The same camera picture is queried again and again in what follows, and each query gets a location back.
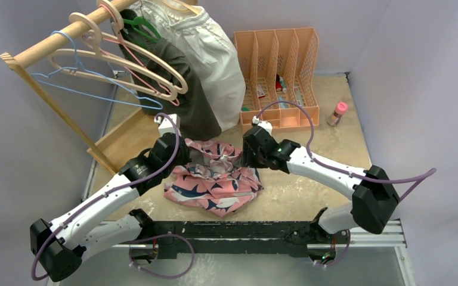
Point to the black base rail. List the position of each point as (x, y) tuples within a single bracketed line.
[(294, 238)]

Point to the dark green shorts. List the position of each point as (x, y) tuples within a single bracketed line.
[(197, 120)]

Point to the pink patterned shorts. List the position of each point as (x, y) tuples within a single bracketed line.
[(214, 179)]

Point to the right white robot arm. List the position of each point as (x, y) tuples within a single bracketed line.
[(372, 200)]

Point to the pink capped bottle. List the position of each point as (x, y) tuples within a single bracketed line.
[(340, 109)]

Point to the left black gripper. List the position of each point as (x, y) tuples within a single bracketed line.
[(185, 158)]

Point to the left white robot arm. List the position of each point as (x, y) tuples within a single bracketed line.
[(63, 244)]

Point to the green plastic hanger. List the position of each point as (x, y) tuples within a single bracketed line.
[(139, 21)]

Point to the white shorts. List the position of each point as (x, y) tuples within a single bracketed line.
[(210, 52)]

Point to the orange plastic file organizer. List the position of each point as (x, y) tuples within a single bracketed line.
[(278, 67)]

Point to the wooden clothes rack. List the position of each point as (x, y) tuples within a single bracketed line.
[(33, 67)]

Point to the beige wooden hanger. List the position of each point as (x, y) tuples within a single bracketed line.
[(154, 59), (69, 61)]

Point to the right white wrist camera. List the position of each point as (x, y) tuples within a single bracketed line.
[(266, 125)]

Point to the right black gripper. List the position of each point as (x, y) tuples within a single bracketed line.
[(248, 159)]

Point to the beige hanger under white shorts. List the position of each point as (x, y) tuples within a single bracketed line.
[(181, 6)]

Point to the front beige wooden hanger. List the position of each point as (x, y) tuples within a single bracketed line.
[(69, 61)]

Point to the rear beige wooden hanger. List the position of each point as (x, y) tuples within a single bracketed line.
[(154, 59)]

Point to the red black marker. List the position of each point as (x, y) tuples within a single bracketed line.
[(278, 85)]

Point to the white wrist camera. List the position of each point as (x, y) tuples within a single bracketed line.
[(266, 125), (167, 126)]

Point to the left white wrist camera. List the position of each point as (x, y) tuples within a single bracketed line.
[(167, 126)]

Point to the light blue tube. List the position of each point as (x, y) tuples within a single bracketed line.
[(282, 104)]

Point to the red white tube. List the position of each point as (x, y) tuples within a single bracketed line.
[(260, 92)]

